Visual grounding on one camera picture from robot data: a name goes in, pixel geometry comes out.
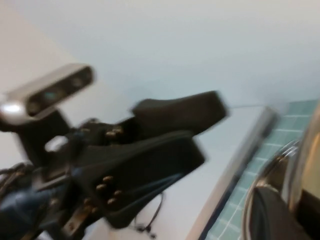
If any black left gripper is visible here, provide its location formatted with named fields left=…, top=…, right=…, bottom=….
left=29, top=116, right=206, bottom=240

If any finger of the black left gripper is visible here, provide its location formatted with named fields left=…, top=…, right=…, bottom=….
left=131, top=90, right=231, bottom=137

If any thin black cable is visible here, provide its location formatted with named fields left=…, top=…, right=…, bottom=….
left=133, top=192, right=166, bottom=238

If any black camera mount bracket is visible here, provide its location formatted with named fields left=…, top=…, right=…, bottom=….
left=13, top=109, right=72, bottom=182

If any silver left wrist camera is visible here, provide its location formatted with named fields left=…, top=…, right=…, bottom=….
left=0, top=63, right=95, bottom=126

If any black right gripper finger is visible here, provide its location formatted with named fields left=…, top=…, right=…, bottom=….
left=249, top=186, right=312, bottom=240

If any white board beige edge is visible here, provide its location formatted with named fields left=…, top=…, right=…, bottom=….
left=94, top=104, right=279, bottom=240

